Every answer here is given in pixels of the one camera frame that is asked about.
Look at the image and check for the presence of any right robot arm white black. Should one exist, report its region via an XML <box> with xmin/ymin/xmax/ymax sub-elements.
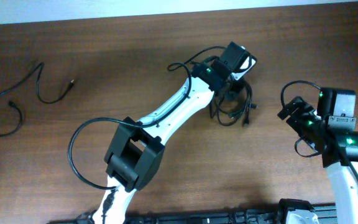
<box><xmin>278</xmin><ymin>87</ymin><xmax>358</xmax><ymax>223</ymax></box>

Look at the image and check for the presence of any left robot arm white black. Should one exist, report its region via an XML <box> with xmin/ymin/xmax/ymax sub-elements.
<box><xmin>88</xmin><ymin>42</ymin><xmax>257</xmax><ymax>223</ymax></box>

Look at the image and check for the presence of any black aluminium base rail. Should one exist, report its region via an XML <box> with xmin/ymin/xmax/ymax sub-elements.
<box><xmin>48</xmin><ymin>204</ymin><xmax>338</xmax><ymax>224</ymax></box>

